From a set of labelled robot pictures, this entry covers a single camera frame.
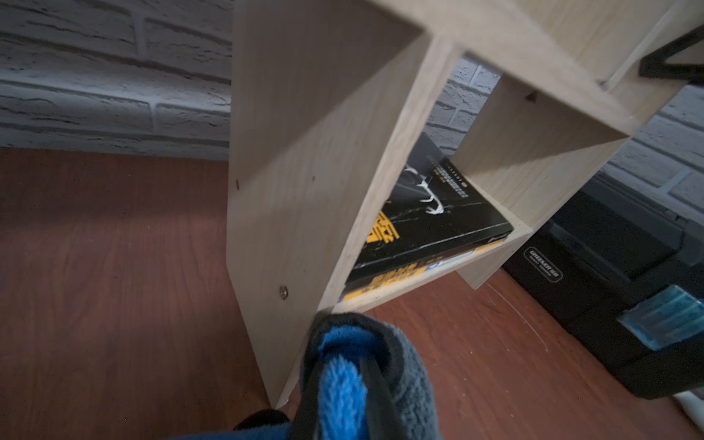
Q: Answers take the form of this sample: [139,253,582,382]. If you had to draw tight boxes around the black yellow book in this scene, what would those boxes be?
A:
[339,134,513,302]

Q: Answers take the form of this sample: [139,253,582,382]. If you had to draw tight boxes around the blue and grey cloth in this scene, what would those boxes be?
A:
[200,313,442,439]

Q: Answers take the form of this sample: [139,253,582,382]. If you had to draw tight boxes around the white pvc pipe fitting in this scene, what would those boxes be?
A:
[672,392,704,433]

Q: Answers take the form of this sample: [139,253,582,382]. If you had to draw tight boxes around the light wooden bookshelf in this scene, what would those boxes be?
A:
[227,1,703,407]

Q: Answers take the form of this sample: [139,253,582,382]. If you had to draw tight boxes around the black toolbox grey latches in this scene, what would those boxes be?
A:
[503,173,703,400]

